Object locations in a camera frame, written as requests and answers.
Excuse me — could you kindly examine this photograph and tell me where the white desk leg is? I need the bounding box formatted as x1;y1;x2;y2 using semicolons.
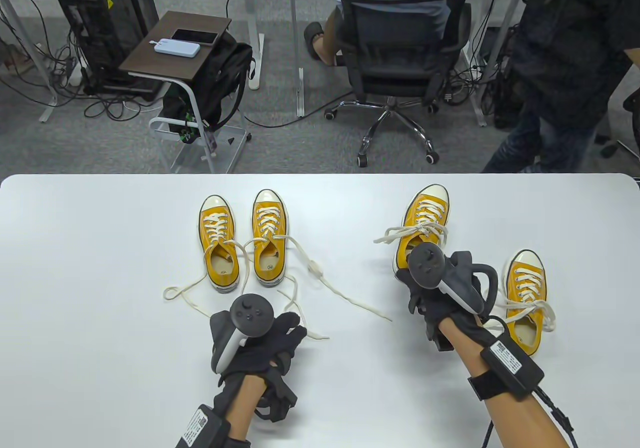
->
0;0;60;123
289;0;306;118
235;0;266;91
462;0;531;127

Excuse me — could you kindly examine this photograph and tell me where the tangle of black cables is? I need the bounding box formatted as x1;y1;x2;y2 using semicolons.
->
445;18;526;128
0;0;151;121

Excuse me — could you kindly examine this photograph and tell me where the black office chair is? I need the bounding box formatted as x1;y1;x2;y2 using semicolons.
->
324;0;473;168

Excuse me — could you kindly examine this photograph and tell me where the black backpack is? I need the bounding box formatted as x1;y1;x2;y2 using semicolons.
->
161;32;257;144

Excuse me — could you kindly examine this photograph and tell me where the black floor cable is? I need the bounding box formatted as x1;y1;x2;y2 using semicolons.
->
243;95;357;129

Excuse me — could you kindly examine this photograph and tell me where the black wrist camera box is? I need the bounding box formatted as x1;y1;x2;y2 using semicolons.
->
467;335;546;401
175;404;231;448

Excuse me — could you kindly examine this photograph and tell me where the person's left forearm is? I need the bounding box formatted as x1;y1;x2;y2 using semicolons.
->
222;374;268;448

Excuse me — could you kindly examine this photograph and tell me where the brown side table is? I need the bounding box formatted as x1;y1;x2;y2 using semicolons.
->
119;11;252;174

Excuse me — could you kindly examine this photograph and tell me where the black smartphone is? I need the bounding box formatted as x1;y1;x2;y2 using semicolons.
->
171;28;220;45

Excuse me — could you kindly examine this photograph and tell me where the light blue power bank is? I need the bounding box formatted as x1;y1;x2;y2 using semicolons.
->
153;38;202;59

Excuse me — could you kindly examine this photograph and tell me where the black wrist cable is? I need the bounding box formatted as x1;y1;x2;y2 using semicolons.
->
482;388;581;448

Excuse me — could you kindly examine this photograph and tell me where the green backpack charm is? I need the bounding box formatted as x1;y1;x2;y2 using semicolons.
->
179;112;197;144

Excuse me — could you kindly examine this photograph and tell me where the black mesh chair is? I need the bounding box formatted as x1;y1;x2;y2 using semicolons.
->
600;90;640;161

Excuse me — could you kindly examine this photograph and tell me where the person's left hand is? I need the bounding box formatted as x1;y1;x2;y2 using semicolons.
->
212;312;307;422

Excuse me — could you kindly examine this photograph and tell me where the black computer tower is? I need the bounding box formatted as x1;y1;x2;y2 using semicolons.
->
54;0;160;94

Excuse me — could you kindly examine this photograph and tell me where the grey hand controller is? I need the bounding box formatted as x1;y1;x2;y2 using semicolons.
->
210;294;275;374
407;244;501;318

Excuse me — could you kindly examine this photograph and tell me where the yellow sneaker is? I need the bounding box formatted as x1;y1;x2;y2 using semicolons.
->
240;207;393;341
163;213;249;326

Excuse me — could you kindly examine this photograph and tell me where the person's right forearm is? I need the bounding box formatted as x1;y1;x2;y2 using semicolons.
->
440;318;571;448

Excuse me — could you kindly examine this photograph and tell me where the person's right hand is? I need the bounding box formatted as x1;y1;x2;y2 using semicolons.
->
395;268;498;352

